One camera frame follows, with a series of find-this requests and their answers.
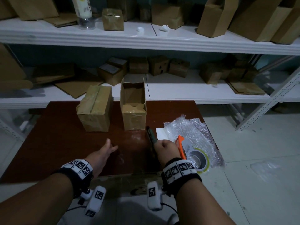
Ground big open-flap cardboard box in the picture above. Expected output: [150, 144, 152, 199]
[196, 0, 239, 38]

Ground clear plastic bottle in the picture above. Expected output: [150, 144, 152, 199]
[71, 0, 96, 30]

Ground right black marker wristband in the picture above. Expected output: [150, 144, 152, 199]
[160, 157, 203, 197]

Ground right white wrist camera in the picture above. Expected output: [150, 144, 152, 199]
[147, 181, 163, 211]

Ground orange tape dispenser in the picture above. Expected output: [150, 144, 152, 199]
[175, 135, 210, 174]

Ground small white-labelled cardboard box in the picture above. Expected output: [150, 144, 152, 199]
[98, 63, 125, 87]
[107, 57, 128, 73]

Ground white paper sheet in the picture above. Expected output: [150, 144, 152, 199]
[156, 127, 175, 142]

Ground medium cardboard box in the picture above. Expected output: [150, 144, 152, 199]
[199, 62, 223, 85]

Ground flat cardboard sheet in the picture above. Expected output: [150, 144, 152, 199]
[55, 76, 105, 99]

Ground clear bubble wrap sheet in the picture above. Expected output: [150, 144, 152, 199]
[163, 114, 225, 168]

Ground leaning cardboard box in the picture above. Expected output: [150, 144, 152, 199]
[6, 0, 59, 21]
[0, 0, 18, 20]

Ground person's right shoe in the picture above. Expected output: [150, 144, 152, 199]
[168, 213, 180, 225]

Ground person's left forearm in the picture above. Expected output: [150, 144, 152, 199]
[0, 172, 75, 225]

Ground green utility knife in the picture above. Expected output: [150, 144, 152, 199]
[146, 126, 157, 148]

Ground large flat cardboard box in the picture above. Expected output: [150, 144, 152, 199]
[0, 43, 33, 92]

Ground folded flat cardboard box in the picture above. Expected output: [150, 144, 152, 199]
[32, 64, 75, 85]

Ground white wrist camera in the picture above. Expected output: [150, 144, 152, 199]
[79, 186, 107, 218]
[147, 181, 163, 211]

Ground small cardboard box dark holes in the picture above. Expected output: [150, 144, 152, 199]
[148, 56, 170, 77]

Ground very large cardboard box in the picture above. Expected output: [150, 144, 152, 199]
[228, 0, 293, 42]
[271, 2, 300, 44]

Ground square cardboard box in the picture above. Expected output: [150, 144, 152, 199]
[107, 0, 136, 21]

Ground small taped brown package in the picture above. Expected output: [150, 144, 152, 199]
[102, 8, 124, 31]

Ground person's right forearm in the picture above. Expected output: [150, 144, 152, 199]
[174, 179, 236, 225]

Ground flat cardboard stack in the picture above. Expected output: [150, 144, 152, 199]
[226, 81, 266, 96]

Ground small flat cardboard piece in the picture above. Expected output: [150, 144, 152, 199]
[44, 13, 78, 28]

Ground narrow cardboard box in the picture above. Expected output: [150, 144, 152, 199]
[140, 7, 152, 21]

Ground white metal shelf unit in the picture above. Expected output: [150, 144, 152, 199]
[0, 17, 300, 141]

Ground person's left hand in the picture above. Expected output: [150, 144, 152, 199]
[84, 138, 119, 178]

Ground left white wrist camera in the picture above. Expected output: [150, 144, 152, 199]
[79, 186, 107, 218]

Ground person's right hand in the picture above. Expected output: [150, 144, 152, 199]
[153, 139, 183, 167]

